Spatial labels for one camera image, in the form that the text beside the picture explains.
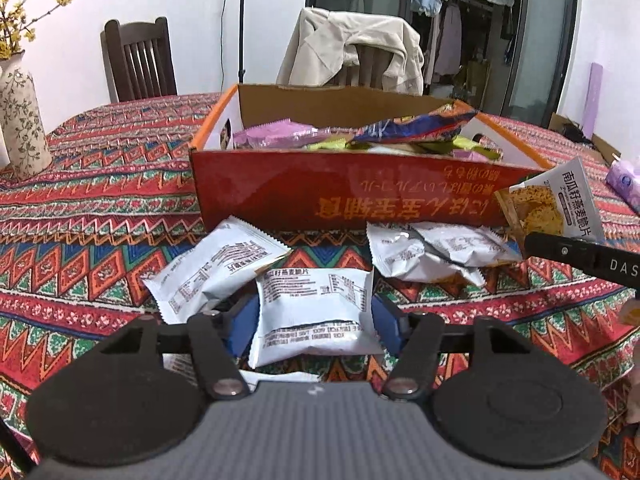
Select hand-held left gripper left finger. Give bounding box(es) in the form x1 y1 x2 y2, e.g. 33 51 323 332
100 294 261 401

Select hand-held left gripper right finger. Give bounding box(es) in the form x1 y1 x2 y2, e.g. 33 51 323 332
374 292 531 401

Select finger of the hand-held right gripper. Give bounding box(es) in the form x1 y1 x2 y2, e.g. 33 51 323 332
523 232 596 273

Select white packet with crisp picture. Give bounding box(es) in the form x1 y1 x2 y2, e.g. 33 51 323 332
495 156 609 261

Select white snack packet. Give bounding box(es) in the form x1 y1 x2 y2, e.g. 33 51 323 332
142 216 294 324
248 266 387 369
164 354 323 387
366 221 487 287
414 224 523 267

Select red cardboard box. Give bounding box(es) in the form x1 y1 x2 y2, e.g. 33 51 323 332
189 83 556 233

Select long green snack packet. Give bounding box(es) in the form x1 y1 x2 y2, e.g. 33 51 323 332
305 135 362 152
417 137 502 161

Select purple tissue pack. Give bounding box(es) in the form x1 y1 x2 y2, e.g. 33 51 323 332
605 157 640 216

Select brown cardboard box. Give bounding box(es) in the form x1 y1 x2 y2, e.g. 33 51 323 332
547 112 622 164

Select pink snack packet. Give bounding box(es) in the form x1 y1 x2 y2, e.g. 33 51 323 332
232 118 322 150
451 147 501 162

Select purple rolled yoga mat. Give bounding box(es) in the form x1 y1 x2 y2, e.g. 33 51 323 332
587 62 605 137

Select red purple printed snack packet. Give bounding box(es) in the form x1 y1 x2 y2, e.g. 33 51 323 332
349 104 477 149

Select lilac hanging clothes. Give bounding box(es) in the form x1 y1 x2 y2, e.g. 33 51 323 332
425 2 464 84

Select wooden slatted chair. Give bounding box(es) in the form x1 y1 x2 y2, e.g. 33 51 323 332
330 45 397 89

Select dark wooden chair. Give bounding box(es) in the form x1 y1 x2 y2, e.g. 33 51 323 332
100 16 179 104

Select beige jacket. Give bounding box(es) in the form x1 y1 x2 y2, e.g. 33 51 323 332
276 6 426 97

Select floral ceramic vase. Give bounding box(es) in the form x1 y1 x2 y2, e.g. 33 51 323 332
0 50 54 182

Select studio light on stand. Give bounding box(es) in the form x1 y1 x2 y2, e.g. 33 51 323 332
237 0 250 85

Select yellow flower branches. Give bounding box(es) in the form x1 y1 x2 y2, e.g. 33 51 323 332
0 0 101 62

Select black light cable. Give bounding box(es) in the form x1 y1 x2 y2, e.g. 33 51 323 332
219 0 227 94

